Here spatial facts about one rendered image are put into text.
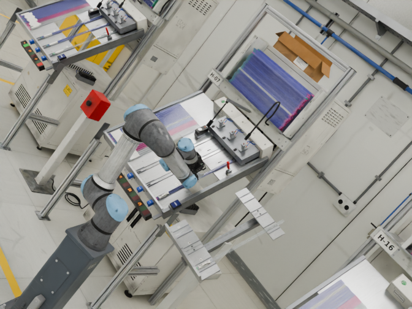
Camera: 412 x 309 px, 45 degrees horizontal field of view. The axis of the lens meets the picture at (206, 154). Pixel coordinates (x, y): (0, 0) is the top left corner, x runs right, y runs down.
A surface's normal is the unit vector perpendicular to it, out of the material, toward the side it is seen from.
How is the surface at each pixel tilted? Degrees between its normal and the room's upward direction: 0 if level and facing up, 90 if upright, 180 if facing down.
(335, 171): 90
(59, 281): 90
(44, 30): 47
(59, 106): 90
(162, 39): 90
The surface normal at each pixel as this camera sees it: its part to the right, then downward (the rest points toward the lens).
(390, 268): -0.55, -0.18
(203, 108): 0.04, -0.66
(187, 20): 0.56, 0.64
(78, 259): -0.33, 0.04
